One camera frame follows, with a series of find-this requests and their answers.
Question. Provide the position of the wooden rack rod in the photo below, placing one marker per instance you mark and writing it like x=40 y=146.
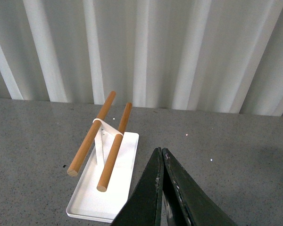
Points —
x=88 y=140
x=110 y=162

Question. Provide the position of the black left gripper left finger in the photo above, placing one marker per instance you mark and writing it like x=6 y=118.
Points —
x=144 y=206

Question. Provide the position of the white towel rack stand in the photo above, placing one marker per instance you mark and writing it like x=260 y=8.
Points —
x=100 y=194

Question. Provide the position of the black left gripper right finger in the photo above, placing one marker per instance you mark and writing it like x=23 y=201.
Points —
x=185 y=202

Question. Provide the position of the right wooden rack rod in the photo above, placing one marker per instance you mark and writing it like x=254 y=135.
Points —
x=110 y=162

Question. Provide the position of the left wooden rack rod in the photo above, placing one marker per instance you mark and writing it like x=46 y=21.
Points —
x=88 y=140

